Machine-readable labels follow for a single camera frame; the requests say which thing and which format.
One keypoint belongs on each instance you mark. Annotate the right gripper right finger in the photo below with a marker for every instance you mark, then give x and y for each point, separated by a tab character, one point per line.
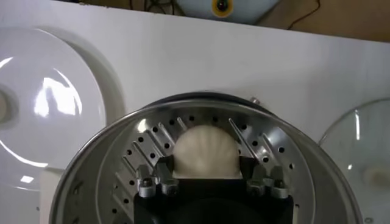
259	178

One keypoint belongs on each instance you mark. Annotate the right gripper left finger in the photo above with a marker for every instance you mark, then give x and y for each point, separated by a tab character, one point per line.
164	172

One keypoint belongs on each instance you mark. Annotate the white steamed baozi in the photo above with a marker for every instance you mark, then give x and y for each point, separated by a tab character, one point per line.
207	149
2	106

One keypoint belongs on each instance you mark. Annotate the round glass pot lid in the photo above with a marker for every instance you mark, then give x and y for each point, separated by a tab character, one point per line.
344	182

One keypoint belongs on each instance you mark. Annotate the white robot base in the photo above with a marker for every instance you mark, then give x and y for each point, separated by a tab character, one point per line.
259	9

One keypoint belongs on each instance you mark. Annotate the perforated steel steamer basket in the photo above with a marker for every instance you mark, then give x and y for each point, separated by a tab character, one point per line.
317	188

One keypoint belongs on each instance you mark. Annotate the round white plate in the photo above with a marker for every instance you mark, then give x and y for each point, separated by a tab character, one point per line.
61	137

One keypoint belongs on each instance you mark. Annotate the white electric cooker pot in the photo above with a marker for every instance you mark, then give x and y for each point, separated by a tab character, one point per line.
50	198

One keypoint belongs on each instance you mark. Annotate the yellow emergency stop button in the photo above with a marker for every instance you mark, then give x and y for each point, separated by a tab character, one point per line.
222	6

